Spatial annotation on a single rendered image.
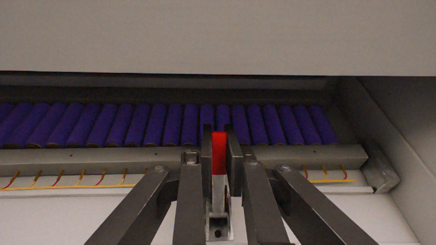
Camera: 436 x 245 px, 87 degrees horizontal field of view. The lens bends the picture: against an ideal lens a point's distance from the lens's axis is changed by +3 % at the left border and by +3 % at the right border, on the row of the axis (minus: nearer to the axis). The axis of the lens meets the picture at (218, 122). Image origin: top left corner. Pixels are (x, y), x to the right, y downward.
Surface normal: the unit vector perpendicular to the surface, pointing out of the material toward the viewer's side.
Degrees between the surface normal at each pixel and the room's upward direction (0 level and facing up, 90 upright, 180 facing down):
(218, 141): 73
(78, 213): 18
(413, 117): 90
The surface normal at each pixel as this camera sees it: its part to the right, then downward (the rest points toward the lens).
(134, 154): 0.04, -0.69
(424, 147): -1.00, 0.00
